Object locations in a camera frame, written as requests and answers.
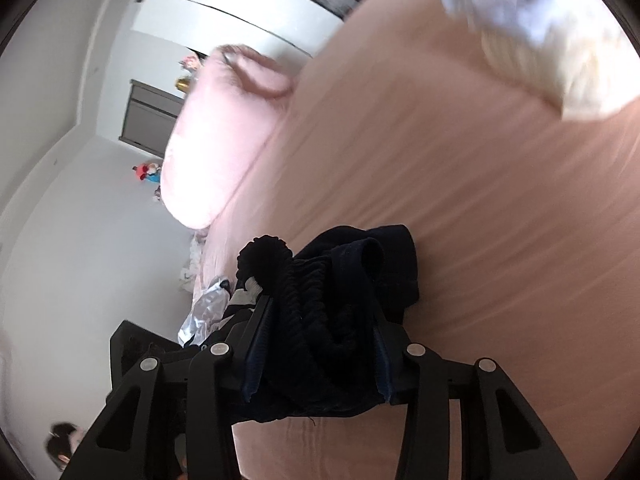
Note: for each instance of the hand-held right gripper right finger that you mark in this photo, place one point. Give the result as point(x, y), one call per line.
point(382, 375)

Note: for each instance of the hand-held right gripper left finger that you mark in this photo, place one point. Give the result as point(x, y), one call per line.
point(255, 355)

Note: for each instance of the navy pants with white stripes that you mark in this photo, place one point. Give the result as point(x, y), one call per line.
point(325, 320)

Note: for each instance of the pile of light clothes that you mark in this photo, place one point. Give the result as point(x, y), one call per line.
point(192, 265)

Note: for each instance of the pale blue white shirt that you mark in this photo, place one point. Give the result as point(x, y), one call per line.
point(205, 310)

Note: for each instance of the person's head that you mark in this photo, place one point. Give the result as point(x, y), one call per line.
point(62, 435)

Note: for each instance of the bed with pink sheet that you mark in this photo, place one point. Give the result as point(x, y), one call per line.
point(475, 235)

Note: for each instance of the red and blue plush toy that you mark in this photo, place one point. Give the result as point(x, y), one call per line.
point(147, 172)

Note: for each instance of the grey door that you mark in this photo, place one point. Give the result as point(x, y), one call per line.
point(145, 120)

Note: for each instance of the gold pot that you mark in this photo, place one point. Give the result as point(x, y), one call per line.
point(183, 83)

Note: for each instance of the pink plush doll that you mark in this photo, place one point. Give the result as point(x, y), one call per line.
point(192, 62)

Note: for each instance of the white wardrobe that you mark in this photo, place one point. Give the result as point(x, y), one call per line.
point(225, 5)

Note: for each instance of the crumpled white garment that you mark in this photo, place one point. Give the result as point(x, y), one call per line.
point(525, 35)

